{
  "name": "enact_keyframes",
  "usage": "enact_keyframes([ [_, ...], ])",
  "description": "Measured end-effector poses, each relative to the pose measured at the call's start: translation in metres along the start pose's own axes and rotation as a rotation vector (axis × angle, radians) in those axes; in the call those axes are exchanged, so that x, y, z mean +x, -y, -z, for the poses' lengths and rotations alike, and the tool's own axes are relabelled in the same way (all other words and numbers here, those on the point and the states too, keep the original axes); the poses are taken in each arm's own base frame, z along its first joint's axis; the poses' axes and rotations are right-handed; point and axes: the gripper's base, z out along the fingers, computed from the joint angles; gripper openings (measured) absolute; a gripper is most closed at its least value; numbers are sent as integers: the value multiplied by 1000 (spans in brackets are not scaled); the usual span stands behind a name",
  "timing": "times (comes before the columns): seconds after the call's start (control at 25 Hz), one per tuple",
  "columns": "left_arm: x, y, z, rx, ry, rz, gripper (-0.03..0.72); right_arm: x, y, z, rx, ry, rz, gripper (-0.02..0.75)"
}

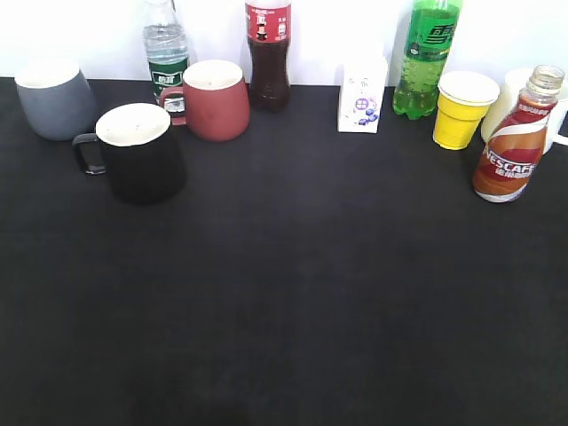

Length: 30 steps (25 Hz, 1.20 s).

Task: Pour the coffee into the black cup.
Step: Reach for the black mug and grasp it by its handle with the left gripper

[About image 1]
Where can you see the brown Nescafe coffee bottle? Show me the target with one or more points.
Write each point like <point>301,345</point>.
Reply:
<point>515,148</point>

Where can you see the red ceramic mug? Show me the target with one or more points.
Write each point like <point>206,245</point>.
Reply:
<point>216,100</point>

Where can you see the black ceramic mug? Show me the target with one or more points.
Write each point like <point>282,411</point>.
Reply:
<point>133,146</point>

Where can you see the green sprite bottle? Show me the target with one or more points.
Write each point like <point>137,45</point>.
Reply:
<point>426,49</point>

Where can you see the grey ceramic mug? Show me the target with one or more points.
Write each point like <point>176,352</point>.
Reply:
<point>56,98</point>

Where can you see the white ceramic mug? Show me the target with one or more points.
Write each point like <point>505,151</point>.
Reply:
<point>514,81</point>

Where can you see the white blueberry milk carton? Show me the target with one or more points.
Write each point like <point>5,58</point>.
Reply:
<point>361,95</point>

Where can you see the cola bottle red label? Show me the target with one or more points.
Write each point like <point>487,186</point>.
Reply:
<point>269,30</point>

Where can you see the clear water bottle green label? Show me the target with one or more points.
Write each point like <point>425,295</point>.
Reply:
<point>166,46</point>

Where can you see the yellow paper cup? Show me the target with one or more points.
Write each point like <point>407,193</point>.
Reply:
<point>464,99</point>

